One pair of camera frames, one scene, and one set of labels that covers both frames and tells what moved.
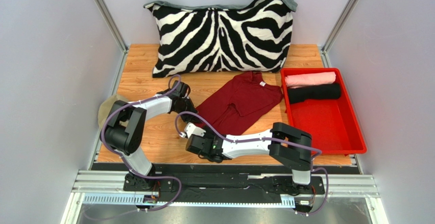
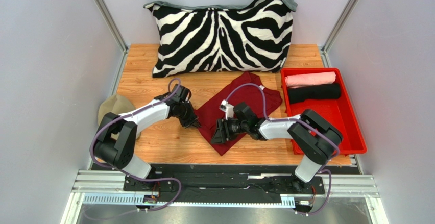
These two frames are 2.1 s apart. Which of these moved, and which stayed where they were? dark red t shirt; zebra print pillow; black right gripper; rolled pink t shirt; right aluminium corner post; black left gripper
Moved: dark red t shirt; black right gripper
Stayed: rolled pink t shirt; zebra print pillow; right aluminium corner post; black left gripper
